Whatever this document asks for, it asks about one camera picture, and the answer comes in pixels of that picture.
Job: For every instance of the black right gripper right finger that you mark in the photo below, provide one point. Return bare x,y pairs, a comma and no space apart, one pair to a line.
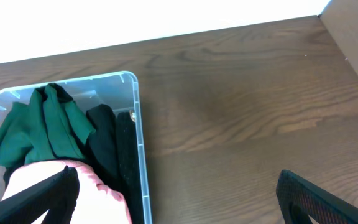
301,201

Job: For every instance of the dark green garment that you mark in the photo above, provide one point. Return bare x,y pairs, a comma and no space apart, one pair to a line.
51,126

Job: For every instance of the clear plastic storage bin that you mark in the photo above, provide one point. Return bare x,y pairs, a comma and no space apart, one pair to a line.
119,90

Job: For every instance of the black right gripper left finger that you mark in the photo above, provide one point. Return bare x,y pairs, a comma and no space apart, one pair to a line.
54,197

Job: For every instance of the plain black garment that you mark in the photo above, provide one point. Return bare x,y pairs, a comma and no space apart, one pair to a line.
101,146

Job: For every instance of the black glittery garment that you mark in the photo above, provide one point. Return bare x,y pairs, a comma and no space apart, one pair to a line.
126,142

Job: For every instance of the pink garment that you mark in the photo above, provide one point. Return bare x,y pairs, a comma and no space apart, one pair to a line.
96,202

